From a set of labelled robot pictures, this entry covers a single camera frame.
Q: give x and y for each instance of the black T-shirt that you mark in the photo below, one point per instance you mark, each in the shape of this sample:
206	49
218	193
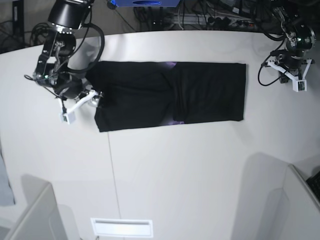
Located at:
152	94

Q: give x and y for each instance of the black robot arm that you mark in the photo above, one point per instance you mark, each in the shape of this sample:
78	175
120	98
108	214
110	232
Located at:
52	71

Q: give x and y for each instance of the black gripper second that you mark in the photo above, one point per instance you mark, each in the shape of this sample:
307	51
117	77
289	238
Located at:
286	61

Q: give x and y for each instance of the black stand post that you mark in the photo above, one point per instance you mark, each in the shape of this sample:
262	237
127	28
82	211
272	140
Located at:
18	21

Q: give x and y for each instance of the blue box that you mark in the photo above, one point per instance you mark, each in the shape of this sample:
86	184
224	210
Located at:
146	3

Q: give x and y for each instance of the black keyboard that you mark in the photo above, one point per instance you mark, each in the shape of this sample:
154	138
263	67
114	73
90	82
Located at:
314	184

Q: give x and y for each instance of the white partition panel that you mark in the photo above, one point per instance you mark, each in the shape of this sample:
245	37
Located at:
291	212
41	220

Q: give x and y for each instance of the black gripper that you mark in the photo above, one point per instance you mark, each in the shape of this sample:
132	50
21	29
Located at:
68	86

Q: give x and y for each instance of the white partition panel right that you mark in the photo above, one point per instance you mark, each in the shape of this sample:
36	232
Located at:
291	212

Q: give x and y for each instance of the white partition panel left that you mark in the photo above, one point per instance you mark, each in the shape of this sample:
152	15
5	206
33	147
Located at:
41	220

